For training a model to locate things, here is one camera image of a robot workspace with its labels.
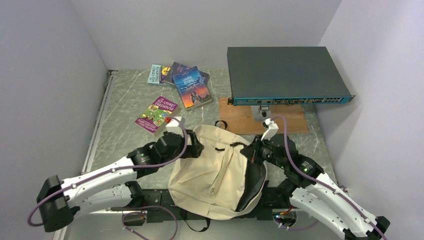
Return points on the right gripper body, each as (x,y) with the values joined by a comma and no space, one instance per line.
(262,150)

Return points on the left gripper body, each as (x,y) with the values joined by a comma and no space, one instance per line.
(191,150)

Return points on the beige canvas backpack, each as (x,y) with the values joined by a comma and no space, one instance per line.
(220,184)

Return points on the Jane Eyre book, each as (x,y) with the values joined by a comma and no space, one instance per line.
(192,88)

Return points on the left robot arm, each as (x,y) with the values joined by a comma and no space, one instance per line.
(114,186)

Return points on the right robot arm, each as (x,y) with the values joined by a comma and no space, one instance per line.
(309,188)

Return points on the purple treehouse book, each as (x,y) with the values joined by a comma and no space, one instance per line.
(154,118)

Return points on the wooden board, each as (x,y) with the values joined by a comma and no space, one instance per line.
(238,119)

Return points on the light blue book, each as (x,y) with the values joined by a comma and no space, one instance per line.
(158,75)

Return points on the dark purple book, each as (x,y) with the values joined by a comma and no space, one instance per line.
(177,68)

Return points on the metal switch stand bracket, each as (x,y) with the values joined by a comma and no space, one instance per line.
(261,112)

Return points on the black base frame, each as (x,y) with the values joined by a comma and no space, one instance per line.
(267,208)

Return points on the dark network switch box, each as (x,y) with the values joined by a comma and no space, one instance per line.
(284,75)

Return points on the aluminium rail frame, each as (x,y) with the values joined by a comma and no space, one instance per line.
(126,95)

